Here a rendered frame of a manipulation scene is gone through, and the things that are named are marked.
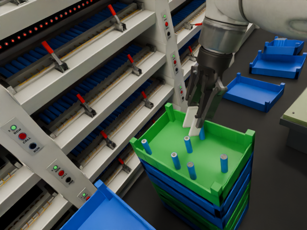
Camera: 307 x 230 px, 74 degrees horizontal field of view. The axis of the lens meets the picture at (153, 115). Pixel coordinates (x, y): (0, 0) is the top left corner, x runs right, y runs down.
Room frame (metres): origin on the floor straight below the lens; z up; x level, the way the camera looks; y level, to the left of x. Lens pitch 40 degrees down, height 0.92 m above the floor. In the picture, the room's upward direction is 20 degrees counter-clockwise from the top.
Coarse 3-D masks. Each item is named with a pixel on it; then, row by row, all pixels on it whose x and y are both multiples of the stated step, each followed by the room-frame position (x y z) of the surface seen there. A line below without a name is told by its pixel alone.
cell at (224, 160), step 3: (222, 156) 0.29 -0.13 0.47; (225, 156) 0.29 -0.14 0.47; (222, 159) 0.28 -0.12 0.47; (225, 159) 0.28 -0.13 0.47; (222, 162) 0.28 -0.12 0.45; (225, 162) 0.28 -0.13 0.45; (222, 165) 0.28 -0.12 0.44; (225, 165) 0.28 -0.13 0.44; (222, 168) 0.28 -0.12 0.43; (225, 168) 0.28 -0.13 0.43; (222, 171) 0.28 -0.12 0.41; (225, 171) 0.28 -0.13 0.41
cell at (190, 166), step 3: (189, 162) 0.31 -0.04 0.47; (192, 162) 0.30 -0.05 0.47; (189, 165) 0.30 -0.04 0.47; (192, 165) 0.30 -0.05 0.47; (189, 168) 0.29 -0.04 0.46; (192, 168) 0.29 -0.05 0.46; (189, 171) 0.30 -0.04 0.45; (192, 171) 0.29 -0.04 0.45; (195, 171) 0.30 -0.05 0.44; (192, 174) 0.29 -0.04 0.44; (195, 174) 0.29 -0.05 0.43; (192, 177) 0.29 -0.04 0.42; (195, 177) 0.29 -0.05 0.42
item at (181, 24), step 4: (204, 4) 1.23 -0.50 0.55; (200, 8) 1.19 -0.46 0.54; (192, 12) 1.16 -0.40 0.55; (196, 12) 1.16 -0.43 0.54; (188, 16) 1.12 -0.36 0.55; (192, 16) 1.13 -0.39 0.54; (184, 20) 1.09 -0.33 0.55; (188, 20) 1.10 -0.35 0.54; (180, 24) 1.06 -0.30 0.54; (176, 28) 1.03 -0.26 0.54
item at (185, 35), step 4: (188, 4) 1.32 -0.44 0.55; (204, 12) 1.19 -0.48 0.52; (200, 16) 1.15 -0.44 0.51; (204, 16) 1.15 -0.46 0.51; (196, 20) 1.12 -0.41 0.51; (200, 20) 1.12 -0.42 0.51; (192, 28) 1.05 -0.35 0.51; (196, 28) 1.07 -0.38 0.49; (200, 28) 1.10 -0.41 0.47; (180, 32) 1.03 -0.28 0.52; (184, 32) 1.02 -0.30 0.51; (188, 32) 1.02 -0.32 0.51; (192, 32) 1.04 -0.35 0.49; (196, 32) 1.08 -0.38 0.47; (176, 36) 0.93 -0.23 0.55; (180, 36) 1.00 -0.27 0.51; (184, 36) 0.99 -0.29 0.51; (188, 36) 1.01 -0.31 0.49; (192, 36) 1.05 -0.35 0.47; (176, 40) 0.93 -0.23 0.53; (180, 40) 0.96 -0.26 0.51; (184, 40) 0.99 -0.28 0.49; (188, 40) 1.02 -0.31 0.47; (180, 44) 0.97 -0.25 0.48; (184, 44) 0.99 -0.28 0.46
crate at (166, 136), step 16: (176, 112) 0.53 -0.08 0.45; (160, 128) 0.52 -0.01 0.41; (176, 128) 0.50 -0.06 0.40; (208, 128) 0.43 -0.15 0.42; (224, 128) 0.39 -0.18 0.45; (160, 144) 0.46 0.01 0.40; (176, 144) 0.43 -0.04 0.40; (192, 144) 0.41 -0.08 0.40; (208, 144) 0.39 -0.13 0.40; (224, 144) 0.37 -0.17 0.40; (240, 144) 0.35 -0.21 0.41; (144, 160) 0.42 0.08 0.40; (160, 160) 0.40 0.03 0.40; (192, 160) 0.35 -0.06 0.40; (208, 160) 0.34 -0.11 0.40; (240, 160) 0.27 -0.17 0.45; (176, 176) 0.31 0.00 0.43; (208, 176) 0.29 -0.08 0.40; (224, 176) 0.27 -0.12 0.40; (208, 192) 0.22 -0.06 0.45; (224, 192) 0.22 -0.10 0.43
